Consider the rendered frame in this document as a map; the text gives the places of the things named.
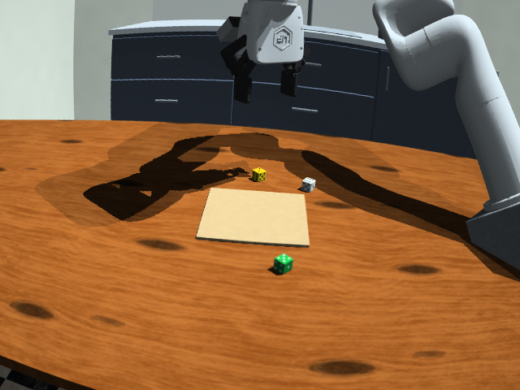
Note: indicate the yellow die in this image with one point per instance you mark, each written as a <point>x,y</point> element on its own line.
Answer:
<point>259,174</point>

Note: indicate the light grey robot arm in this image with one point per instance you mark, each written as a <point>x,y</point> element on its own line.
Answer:
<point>426,55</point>

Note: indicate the beige mat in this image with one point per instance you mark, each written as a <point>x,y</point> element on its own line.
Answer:
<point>255,217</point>

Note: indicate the white die with black pips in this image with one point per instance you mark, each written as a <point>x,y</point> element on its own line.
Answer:
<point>308,185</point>

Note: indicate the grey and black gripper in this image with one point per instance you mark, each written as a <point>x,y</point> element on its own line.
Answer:
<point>270,32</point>

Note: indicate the green die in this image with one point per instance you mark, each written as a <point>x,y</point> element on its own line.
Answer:
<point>283,263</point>

